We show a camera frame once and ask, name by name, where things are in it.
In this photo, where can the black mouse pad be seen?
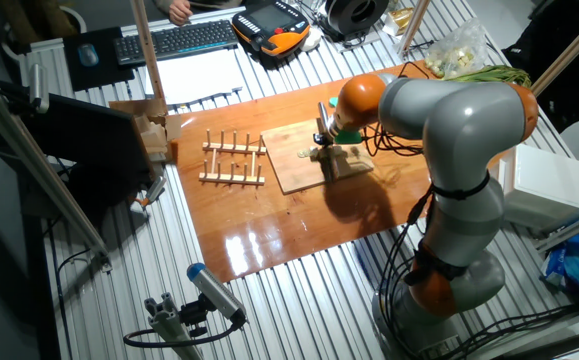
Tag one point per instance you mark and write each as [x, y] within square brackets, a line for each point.
[104, 75]

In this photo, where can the small teal object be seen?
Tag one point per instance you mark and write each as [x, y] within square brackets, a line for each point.
[333, 102]

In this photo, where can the aluminium profile bar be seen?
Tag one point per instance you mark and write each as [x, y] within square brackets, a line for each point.
[574, 227]

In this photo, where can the light wooden cutting board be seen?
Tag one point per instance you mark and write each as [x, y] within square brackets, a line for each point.
[289, 165]

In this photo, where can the clear bag of chopped scallions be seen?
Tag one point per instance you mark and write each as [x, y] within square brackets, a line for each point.
[456, 52]

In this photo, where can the grey computer mouse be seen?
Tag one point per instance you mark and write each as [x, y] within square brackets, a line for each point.
[88, 55]

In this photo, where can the yellow snack packet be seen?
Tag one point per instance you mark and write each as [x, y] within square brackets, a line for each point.
[398, 19]

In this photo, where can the glossy brown wooden board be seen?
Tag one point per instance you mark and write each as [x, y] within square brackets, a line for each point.
[249, 220]

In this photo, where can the green scallion bunch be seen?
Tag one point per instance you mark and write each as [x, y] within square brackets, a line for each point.
[504, 75]

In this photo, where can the white foam box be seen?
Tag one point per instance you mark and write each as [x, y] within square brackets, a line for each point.
[544, 185]

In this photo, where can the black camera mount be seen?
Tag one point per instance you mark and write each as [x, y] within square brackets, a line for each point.
[194, 315]

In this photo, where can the brown cardboard box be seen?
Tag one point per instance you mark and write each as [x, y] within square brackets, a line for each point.
[154, 130]

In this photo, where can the wooden peg rack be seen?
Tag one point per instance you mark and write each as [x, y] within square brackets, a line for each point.
[231, 179]

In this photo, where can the white paper sheet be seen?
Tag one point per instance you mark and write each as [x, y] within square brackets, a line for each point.
[194, 75]

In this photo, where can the cut white scallion piece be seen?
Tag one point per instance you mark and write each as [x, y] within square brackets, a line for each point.
[303, 154]

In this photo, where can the black computer keyboard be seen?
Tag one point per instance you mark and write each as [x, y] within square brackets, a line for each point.
[176, 42]

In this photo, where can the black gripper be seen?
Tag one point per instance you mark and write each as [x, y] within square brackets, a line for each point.
[330, 140]

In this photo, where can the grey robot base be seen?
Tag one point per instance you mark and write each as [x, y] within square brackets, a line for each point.
[419, 340]

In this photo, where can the black filament spool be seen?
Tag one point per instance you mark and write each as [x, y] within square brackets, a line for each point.
[356, 14]

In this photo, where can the white scallion stalk piece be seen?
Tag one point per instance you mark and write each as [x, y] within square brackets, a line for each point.
[356, 150]

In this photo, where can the black monitor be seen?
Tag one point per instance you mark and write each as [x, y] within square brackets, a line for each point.
[89, 140]

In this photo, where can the person's bare hand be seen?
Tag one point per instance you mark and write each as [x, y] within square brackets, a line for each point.
[180, 12]

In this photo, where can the orange and black teach pendant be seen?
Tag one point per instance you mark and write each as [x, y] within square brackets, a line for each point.
[271, 25]

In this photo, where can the short aluminium profile stand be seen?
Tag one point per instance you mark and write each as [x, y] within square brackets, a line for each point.
[169, 325]

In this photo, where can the green wrist adapter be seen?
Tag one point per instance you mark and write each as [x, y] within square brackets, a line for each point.
[349, 137]

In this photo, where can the silver camera with blue end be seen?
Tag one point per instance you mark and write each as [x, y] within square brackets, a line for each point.
[216, 292]

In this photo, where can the small white rounded object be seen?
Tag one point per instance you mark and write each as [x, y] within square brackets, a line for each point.
[311, 40]

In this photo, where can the beige sleeved forearm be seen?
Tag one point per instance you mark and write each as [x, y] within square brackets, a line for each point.
[161, 4]

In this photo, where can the wooden frame post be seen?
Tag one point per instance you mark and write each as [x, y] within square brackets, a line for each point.
[414, 25]
[146, 50]
[574, 47]

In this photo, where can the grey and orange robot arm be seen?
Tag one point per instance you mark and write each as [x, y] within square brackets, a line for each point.
[469, 130]

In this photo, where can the long aluminium frame bar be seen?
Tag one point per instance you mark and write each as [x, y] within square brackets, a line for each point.
[34, 165]

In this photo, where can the clamp with orange tip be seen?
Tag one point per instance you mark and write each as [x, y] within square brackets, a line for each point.
[151, 192]

